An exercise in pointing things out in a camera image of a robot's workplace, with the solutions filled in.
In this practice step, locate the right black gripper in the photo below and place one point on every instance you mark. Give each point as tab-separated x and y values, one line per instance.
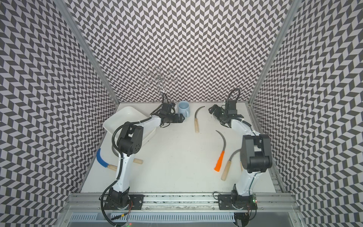
216	113

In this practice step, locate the blue blade wooden sickle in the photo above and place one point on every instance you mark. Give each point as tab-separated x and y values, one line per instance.
104	163

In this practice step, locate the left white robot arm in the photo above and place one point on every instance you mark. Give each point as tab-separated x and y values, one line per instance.
129	129

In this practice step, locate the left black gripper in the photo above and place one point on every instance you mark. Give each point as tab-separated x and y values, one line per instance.
177	118

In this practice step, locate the orange handle sickle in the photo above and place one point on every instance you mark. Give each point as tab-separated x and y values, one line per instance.
220	159

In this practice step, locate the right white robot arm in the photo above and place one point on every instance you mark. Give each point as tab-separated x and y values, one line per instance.
255	154

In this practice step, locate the chrome mug tree stand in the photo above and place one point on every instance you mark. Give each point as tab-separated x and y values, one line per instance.
160	79

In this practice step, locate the light blue mug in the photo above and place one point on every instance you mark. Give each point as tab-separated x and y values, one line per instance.
184	108

